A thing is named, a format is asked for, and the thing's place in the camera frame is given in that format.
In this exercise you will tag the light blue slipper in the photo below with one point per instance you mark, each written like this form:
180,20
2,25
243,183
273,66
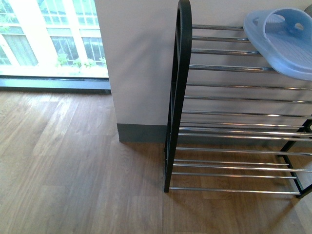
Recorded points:
283,36

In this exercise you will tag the black metal shoe rack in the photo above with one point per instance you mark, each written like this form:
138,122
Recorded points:
234,124

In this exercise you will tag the large floor window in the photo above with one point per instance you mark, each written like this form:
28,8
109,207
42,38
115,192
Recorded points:
52,45

